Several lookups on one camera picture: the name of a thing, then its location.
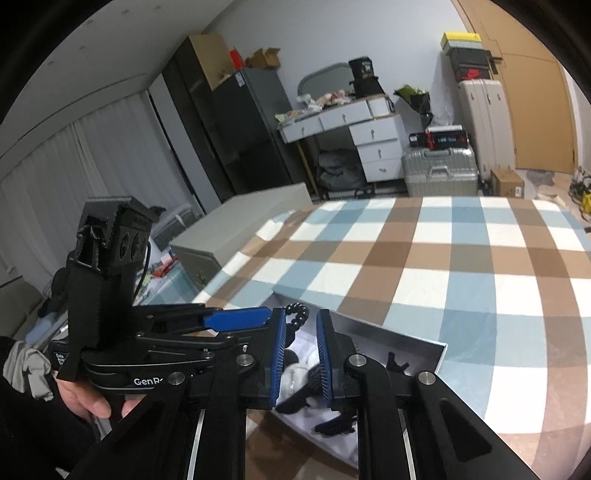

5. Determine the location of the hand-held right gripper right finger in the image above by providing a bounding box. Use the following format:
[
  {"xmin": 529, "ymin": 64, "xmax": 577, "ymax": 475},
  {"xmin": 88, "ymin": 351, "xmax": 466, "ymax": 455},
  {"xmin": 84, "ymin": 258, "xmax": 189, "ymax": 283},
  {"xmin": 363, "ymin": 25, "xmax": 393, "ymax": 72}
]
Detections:
[{"xmin": 315, "ymin": 308, "xmax": 541, "ymax": 480}]

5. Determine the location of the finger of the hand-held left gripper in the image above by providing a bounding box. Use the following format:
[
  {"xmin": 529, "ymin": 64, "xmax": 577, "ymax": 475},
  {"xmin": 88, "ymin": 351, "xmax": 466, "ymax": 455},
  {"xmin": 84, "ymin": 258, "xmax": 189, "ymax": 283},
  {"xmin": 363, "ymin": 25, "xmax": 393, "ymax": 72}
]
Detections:
[
  {"xmin": 131, "ymin": 302, "xmax": 273, "ymax": 339},
  {"xmin": 139, "ymin": 330, "xmax": 262, "ymax": 356}
]

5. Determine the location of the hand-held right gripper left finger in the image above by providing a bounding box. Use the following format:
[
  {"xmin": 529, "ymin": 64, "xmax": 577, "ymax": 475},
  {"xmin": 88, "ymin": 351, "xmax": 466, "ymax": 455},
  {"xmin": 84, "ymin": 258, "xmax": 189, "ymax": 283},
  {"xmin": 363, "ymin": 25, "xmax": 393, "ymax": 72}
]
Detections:
[{"xmin": 69, "ymin": 307, "xmax": 289, "ymax": 480}]

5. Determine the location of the black hair claw clip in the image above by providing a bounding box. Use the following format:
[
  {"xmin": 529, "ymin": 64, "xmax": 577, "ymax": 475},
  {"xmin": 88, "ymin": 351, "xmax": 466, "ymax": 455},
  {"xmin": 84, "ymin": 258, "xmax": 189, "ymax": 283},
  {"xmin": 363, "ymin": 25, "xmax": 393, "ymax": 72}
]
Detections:
[{"xmin": 276, "ymin": 364, "xmax": 326, "ymax": 414}]

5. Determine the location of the black bead string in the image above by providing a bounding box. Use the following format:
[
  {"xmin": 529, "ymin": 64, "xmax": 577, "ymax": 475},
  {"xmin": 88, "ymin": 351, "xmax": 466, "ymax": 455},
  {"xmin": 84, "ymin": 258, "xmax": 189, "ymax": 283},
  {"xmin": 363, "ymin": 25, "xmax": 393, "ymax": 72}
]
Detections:
[{"xmin": 284, "ymin": 302, "xmax": 310, "ymax": 333}]

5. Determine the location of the silver box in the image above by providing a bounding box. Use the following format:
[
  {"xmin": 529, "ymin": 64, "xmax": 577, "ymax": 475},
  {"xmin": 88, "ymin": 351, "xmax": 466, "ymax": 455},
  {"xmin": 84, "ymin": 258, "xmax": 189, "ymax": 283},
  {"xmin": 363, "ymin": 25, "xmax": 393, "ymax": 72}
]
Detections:
[{"xmin": 245, "ymin": 290, "xmax": 448, "ymax": 480}]

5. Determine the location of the person's left forearm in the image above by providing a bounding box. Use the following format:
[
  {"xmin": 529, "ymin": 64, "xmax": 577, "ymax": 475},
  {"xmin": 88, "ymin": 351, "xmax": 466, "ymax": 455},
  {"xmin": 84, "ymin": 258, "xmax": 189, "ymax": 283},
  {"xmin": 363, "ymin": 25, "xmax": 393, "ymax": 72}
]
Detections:
[{"xmin": 0, "ymin": 337, "xmax": 98, "ymax": 480}]

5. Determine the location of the person's left hand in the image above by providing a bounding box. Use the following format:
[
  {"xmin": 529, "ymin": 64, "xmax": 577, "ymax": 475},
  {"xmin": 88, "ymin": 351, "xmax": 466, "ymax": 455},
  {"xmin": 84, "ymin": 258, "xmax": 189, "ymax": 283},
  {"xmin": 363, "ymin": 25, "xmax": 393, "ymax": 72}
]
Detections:
[{"xmin": 55, "ymin": 370, "xmax": 145, "ymax": 421}]

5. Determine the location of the small black hair clip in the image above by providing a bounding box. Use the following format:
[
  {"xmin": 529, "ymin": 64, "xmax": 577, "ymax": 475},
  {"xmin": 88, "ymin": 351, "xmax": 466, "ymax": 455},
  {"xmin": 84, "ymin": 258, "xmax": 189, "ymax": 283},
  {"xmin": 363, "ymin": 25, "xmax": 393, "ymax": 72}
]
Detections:
[
  {"xmin": 385, "ymin": 352, "xmax": 411, "ymax": 374},
  {"xmin": 314, "ymin": 411, "xmax": 358, "ymax": 437}
]

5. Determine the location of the grey storage bench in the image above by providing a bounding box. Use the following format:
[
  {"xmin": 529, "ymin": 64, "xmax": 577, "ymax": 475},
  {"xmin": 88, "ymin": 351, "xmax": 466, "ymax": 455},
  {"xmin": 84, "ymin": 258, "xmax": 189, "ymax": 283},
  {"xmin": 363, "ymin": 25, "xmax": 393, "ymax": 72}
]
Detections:
[{"xmin": 168, "ymin": 182, "xmax": 315, "ymax": 289}]

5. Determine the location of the grey garment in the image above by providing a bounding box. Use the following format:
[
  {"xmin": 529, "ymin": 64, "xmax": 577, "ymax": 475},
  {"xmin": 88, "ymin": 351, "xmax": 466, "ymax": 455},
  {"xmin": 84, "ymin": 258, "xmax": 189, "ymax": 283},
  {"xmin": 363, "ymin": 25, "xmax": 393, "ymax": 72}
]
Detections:
[{"xmin": 4, "ymin": 340, "xmax": 52, "ymax": 401}]

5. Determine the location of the white curtain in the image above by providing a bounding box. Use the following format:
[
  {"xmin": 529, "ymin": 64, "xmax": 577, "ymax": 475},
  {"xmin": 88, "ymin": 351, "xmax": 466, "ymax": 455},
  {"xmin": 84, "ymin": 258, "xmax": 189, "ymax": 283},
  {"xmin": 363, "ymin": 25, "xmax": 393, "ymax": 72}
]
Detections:
[{"xmin": 0, "ymin": 90, "xmax": 204, "ymax": 301}]

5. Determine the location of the dark bag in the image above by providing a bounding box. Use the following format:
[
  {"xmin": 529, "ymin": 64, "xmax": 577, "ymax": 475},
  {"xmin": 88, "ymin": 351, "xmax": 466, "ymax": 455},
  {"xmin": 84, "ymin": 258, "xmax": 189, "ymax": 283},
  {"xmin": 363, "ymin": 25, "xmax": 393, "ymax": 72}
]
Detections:
[{"xmin": 316, "ymin": 150, "xmax": 370, "ymax": 197}]

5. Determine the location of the grey refrigerator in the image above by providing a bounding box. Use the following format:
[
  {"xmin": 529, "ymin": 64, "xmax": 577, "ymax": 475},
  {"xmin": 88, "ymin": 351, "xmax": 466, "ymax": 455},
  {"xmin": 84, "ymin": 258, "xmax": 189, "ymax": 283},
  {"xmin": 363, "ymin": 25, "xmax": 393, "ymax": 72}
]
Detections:
[{"xmin": 211, "ymin": 68, "xmax": 298, "ymax": 197}]

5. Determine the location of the dark wardrobe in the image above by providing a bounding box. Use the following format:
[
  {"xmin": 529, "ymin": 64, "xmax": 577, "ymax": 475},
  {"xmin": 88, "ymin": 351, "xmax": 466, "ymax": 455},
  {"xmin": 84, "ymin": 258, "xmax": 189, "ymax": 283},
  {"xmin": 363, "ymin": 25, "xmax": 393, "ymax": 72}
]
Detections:
[{"xmin": 161, "ymin": 36, "xmax": 232, "ymax": 204}]

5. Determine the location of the silver suitcase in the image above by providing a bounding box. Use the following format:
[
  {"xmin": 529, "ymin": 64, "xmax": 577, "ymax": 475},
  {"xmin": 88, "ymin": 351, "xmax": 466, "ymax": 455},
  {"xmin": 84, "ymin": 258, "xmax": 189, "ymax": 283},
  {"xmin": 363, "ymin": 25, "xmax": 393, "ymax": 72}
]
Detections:
[{"xmin": 401, "ymin": 147, "xmax": 480, "ymax": 198}]

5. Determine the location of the white dressing table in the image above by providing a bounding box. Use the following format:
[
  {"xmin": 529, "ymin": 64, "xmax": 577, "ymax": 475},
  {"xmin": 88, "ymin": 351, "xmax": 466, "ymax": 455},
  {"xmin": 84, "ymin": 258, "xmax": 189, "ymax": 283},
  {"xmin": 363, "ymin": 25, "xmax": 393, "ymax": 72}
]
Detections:
[{"xmin": 277, "ymin": 95, "xmax": 409, "ymax": 197}]

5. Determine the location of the black red case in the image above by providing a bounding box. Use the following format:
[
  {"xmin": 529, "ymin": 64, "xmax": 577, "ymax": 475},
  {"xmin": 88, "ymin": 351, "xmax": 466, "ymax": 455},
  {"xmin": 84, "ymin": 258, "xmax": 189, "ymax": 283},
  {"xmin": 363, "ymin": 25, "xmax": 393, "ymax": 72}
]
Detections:
[{"xmin": 425, "ymin": 126, "xmax": 469, "ymax": 151}]

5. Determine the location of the arched mirror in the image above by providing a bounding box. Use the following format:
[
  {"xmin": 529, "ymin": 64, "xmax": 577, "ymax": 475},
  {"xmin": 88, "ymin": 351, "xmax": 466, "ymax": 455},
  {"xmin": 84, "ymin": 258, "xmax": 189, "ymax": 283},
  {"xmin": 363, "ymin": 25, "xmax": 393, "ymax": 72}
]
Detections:
[{"xmin": 297, "ymin": 64, "xmax": 352, "ymax": 100}]

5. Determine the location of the brown cardboard box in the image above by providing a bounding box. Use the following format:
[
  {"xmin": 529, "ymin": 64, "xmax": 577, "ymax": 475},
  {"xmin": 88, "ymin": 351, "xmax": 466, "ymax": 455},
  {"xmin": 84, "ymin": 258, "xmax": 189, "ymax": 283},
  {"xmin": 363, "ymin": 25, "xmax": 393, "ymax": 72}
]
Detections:
[{"xmin": 489, "ymin": 167, "xmax": 526, "ymax": 199}]

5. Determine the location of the open cardboard box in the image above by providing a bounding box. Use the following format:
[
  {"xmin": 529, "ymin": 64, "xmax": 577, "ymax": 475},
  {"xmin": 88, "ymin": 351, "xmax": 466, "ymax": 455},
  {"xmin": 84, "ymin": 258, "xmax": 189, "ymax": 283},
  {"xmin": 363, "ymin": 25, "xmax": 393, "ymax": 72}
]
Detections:
[{"xmin": 245, "ymin": 46, "xmax": 281, "ymax": 70}]

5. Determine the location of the tall tan cardboard box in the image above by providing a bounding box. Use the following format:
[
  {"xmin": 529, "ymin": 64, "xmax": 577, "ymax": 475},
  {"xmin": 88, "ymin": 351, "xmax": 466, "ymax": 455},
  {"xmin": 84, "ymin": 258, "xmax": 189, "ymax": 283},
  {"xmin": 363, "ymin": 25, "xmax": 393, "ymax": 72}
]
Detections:
[{"xmin": 187, "ymin": 32, "xmax": 238, "ymax": 90}]

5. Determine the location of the black hat box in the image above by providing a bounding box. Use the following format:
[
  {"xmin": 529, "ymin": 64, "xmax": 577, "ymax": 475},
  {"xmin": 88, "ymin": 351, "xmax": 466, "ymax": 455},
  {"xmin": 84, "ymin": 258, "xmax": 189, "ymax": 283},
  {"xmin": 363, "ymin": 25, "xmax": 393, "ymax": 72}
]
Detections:
[{"xmin": 347, "ymin": 56, "xmax": 384, "ymax": 99}]

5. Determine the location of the dark wrapped bouquet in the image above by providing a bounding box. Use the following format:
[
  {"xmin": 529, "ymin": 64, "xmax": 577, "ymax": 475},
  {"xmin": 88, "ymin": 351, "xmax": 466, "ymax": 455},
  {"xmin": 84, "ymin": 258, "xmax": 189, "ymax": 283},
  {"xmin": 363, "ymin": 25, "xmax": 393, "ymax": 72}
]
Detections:
[{"xmin": 393, "ymin": 84, "xmax": 432, "ymax": 127}]

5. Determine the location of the beige suitcase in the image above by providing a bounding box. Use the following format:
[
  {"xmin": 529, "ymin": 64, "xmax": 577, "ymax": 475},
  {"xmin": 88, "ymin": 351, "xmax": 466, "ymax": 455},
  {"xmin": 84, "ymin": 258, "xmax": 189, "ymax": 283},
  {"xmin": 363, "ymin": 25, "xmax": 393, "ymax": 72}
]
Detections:
[{"xmin": 457, "ymin": 78, "xmax": 517, "ymax": 178}]

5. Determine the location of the wooden door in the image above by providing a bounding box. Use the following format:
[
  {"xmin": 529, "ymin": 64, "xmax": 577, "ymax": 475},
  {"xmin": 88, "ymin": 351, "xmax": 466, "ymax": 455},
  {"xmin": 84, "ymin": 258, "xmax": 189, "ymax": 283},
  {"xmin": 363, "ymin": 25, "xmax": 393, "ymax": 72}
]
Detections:
[{"xmin": 455, "ymin": 0, "xmax": 578, "ymax": 174}]

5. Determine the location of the black shoe box red logo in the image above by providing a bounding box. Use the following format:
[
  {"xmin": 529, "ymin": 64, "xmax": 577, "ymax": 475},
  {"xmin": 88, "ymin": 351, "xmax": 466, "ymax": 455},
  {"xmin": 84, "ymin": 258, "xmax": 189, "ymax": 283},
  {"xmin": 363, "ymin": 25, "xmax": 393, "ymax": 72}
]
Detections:
[{"xmin": 450, "ymin": 65, "xmax": 497, "ymax": 84}]

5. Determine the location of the grey black shoe box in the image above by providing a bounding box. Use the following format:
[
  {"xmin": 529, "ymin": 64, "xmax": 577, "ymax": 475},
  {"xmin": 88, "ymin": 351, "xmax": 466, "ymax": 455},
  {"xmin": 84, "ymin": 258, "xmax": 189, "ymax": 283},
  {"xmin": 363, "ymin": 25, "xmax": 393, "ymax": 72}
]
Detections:
[{"xmin": 445, "ymin": 46, "xmax": 492, "ymax": 70}]

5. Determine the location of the yellow shoe box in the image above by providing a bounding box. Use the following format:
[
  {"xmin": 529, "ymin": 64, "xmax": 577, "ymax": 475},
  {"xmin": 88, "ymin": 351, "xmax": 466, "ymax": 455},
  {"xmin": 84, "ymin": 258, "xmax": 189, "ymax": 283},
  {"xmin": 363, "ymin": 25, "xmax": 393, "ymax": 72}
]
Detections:
[{"xmin": 441, "ymin": 31, "xmax": 483, "ymax": 51}]

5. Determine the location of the white fluffy hair tie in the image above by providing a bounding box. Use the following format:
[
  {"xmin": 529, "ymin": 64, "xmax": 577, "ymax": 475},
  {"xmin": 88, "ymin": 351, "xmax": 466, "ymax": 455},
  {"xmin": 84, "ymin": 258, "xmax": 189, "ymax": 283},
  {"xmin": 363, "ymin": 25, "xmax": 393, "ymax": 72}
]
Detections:
[{"xmin": 281, "ymin": 362, "xmax": 315, "ymax": 393}]

